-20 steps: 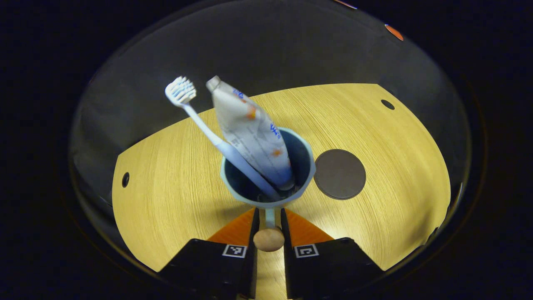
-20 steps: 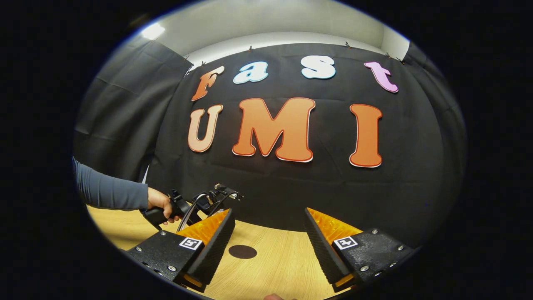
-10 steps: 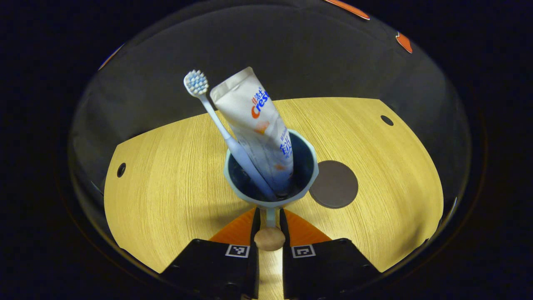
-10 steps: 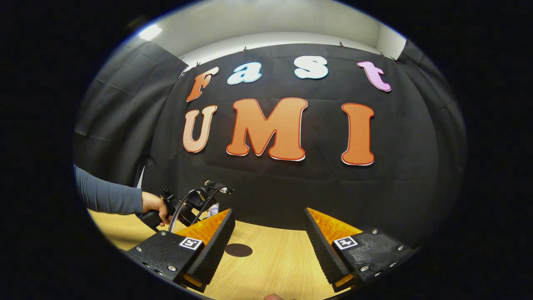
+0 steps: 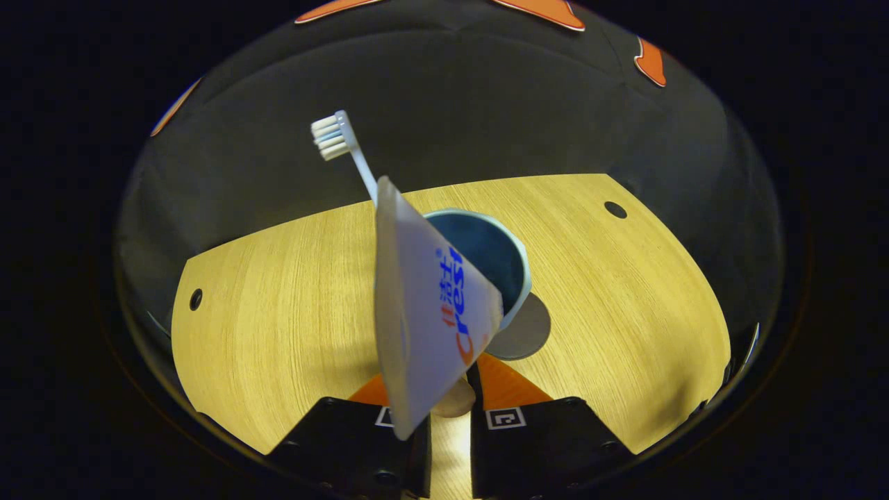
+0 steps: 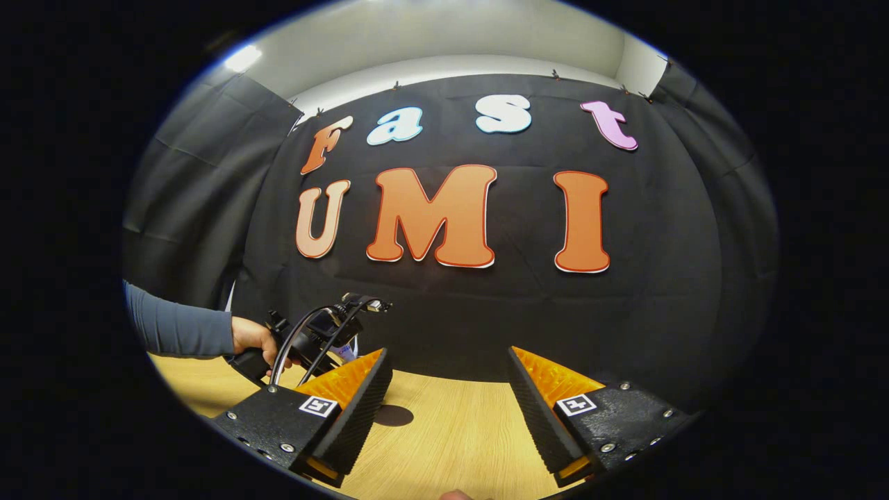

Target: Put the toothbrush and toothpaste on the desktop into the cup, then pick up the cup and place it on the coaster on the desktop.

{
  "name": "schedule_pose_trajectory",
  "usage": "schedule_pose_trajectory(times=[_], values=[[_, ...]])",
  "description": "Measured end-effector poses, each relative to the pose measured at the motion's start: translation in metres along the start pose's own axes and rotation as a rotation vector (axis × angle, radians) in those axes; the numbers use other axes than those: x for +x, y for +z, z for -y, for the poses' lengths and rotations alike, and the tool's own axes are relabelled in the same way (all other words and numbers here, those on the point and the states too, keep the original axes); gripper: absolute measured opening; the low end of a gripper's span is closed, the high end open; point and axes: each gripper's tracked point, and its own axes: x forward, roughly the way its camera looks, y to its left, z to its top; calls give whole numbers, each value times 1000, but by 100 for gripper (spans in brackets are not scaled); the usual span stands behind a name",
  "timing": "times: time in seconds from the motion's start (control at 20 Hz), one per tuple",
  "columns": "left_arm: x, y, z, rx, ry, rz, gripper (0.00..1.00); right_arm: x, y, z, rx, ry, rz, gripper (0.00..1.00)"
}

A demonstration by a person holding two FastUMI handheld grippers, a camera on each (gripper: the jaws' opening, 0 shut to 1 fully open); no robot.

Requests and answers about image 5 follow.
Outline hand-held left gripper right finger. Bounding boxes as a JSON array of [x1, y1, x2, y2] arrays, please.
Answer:
[[467, 353, 636, 500]]

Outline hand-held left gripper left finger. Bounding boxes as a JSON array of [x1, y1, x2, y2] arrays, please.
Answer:
[[267, 372, 432, 500]]

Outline dark round coaster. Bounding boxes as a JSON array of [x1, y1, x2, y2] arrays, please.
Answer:
[[486, 292, 551, 360]]

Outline white toothpaste tube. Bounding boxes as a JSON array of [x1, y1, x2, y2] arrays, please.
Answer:
[[374, 176, 504, 441]]

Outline light blue cup wooden handle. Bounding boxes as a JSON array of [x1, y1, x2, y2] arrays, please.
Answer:
[[420, 208, 533, 418]]

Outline white toothbrush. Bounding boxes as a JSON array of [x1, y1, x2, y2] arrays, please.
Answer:
[[310, 110, 380, 208]]

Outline wooden desktop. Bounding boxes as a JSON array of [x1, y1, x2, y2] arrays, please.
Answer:
[[170, 174, 731, 500]]

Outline black backdrop cloth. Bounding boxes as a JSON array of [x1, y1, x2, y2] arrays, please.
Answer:
[[115, 0, 786, 348]]

